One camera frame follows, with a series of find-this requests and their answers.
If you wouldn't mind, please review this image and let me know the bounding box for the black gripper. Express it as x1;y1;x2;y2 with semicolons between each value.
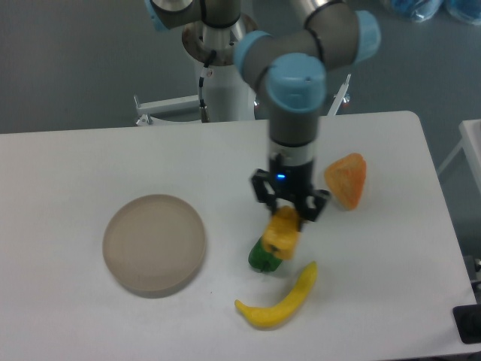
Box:
250;153;331;224

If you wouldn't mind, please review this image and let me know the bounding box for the yellow bell pepper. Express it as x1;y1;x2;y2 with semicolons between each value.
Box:
261;205;301;260

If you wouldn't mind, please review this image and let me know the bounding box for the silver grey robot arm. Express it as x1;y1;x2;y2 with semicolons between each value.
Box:
145;1;381;221

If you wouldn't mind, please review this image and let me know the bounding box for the green bell pepper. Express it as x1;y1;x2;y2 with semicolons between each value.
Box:
248;238;283;272

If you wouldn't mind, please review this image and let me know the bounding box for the beige round plate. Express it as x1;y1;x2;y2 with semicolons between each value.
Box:
102;194;207;299

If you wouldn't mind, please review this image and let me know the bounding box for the orange fruit wedge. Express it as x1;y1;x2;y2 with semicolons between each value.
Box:
324;153;367;211

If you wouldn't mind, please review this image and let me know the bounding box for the yellow banana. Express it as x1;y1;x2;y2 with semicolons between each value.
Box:
234;261;318;329

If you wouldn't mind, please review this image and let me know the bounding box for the white side table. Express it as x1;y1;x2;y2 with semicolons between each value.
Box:
437;120;480;180

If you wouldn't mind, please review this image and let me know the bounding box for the black device at edge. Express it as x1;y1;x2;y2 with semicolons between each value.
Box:
452;304;480;344

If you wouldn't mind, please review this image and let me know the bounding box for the blue plastic bag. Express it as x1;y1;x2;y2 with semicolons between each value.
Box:
380;0;443;23
444;0;480;26

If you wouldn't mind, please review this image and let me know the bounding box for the white right frame leg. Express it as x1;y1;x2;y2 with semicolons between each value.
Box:
327;74;351;117

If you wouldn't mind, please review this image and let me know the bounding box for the white frame leg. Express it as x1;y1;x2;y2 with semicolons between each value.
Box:
134;95;201;126
327;74;351;117

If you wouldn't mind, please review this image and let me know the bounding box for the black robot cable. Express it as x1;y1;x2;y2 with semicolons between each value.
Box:
197;49;217;123

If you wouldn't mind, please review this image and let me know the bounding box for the white left frame leg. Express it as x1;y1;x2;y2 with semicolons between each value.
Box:
134;95;201;126

